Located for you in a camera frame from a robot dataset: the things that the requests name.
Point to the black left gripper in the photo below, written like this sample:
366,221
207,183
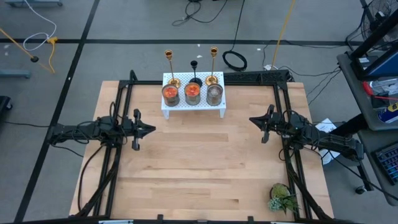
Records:
133,130

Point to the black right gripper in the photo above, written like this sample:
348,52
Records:
273,124

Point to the orange candle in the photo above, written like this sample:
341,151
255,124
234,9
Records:
170,93
192,91

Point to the white candle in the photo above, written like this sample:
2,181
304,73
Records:
214,92

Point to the tall gold candlestick holder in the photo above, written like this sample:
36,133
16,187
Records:
211,80
175,82

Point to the black candlestick holder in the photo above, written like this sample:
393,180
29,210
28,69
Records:
196,81

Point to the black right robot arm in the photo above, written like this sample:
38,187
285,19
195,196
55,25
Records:
323,137

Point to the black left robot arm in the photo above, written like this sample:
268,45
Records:
84,130

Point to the white perforated metal shelf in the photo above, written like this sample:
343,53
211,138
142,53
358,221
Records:
192,107

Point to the white paper sheet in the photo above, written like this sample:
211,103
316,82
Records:
326,126

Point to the small potted green plant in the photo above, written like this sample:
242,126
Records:
281,196

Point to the grey equipment cart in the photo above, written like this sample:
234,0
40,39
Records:
357,93

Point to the grey side desk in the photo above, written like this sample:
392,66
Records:
373,140

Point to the blue and yellow spray can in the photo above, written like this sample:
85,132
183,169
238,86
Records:
388,113

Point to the backlit computer keyboard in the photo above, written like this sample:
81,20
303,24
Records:
388,161

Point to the blue laptop screen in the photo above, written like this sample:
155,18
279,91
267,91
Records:
385,67

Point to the thin yellow pole black foot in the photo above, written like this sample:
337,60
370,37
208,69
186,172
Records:
18,46

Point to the black floor fan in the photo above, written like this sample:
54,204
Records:
377,12

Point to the black aluminium table frame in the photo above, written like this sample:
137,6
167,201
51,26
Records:
113,174

